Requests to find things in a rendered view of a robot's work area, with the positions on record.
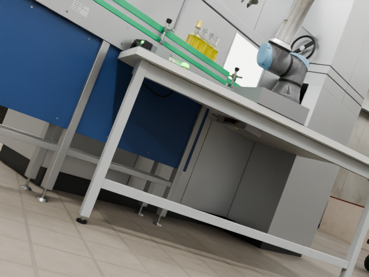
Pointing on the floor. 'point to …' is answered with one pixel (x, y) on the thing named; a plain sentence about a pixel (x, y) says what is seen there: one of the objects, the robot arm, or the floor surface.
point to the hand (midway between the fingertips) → (244, 3)
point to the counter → (342, 220)
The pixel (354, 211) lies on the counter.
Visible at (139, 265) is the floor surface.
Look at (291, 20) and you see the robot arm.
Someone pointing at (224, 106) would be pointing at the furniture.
